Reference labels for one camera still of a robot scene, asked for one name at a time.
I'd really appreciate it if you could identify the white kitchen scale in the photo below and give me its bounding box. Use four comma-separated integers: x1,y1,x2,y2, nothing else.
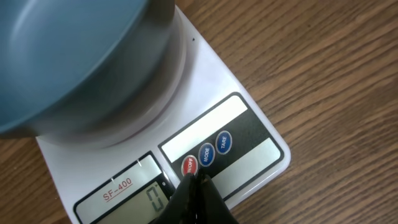
37,9,291,223

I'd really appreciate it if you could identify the blue bowl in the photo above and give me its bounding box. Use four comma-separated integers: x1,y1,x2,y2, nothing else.
1,0,175,139

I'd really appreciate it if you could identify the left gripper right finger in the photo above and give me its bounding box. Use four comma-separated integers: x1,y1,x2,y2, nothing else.
195,169,238,224

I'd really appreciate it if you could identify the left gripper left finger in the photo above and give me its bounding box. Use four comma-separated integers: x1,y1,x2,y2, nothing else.
154,173,197,224

